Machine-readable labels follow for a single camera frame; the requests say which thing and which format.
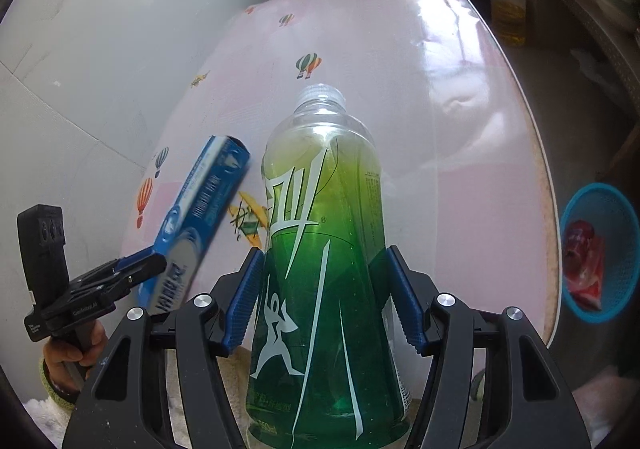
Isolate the blue cardboard box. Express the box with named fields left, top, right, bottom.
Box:
left=135, top=135, right=251, bottom=315

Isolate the white bowl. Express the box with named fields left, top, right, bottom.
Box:
left=595, top=0, right=640, bottom=32

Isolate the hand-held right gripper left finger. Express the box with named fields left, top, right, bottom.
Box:
left=62, top=246, right=264, bottom=449

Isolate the perforated metal shelf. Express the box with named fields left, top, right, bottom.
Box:
left=545, top=0, right=640, bottom=94

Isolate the white crumpled rag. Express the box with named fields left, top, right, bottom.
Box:
left=570, top=49, right=613, bottom=84

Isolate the red printed plastic bag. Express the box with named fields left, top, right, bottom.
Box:
left=564, top=221, right=607, bottom=312

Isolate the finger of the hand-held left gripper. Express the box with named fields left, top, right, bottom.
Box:
left=112, top=251, right=168, bottom=295

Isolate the person's left forearm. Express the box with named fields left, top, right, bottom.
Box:
left=22, top=359, right=83, bottom=435

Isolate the green plastic bottle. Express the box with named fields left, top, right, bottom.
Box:
left=245, top=84, right=416, bottom=449

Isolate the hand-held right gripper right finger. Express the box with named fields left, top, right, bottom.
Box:
left=386, top=245, right=593, bottom=449

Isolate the person's left hand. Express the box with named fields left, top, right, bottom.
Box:
left=42, top=321, right=108, bottom=397

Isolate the wooden shelf leg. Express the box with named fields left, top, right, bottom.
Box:
left=607, top=121, right=640, bottom=174

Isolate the yellow cooking oil bottle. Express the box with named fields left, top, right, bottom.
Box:
left=487, top=0, right=528, bottom=50

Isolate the blue plastic basket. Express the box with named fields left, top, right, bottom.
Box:
left=560, top=183, right=640, bottom=325

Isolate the pink printed tablecloth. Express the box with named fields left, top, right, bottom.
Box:
left=117, top=0, right=558, bottom=350

